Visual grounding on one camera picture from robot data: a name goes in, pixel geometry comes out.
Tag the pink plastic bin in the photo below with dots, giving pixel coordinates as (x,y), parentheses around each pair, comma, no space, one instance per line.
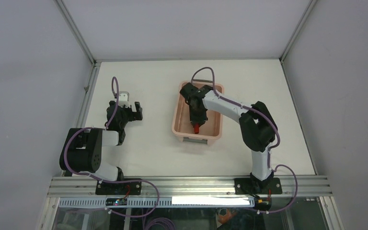
(208,133)

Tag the orange object under table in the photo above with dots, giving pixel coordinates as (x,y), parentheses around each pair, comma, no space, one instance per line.
(223,215)

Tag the aluminium left frame post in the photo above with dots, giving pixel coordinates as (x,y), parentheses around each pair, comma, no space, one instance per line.
(75,31)

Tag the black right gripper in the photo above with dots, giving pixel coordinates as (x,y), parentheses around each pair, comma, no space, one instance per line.
(194,119)

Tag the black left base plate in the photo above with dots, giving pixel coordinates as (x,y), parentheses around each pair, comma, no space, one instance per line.
(131,188)

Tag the aluminium right frame post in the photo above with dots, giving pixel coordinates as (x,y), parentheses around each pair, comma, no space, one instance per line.
(297,30)

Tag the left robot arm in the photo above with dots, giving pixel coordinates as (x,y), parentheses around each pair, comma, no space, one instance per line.
(82,151)

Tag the white slotted cable duct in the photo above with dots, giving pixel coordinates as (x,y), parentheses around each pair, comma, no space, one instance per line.
(168,202)

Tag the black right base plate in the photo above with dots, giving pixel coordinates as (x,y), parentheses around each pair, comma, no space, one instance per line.
(247,186)

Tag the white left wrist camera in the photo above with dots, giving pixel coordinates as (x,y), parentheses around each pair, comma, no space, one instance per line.
(123,99)

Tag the aluminium front rail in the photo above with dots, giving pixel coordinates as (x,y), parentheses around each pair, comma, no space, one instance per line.
(226,186)

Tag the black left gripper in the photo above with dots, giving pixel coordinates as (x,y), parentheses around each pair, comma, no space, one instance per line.
(133,116)

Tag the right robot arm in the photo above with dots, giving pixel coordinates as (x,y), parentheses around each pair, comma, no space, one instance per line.
(258,129)

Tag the aluminium frame post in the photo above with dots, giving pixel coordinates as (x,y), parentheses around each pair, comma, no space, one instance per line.
(75,31)
(297,30)

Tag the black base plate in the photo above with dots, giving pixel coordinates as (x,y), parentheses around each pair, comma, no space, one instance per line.
(131,188)
(247,186)

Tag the red black screwdriver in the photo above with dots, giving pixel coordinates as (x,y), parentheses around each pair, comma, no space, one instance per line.
(196,128)

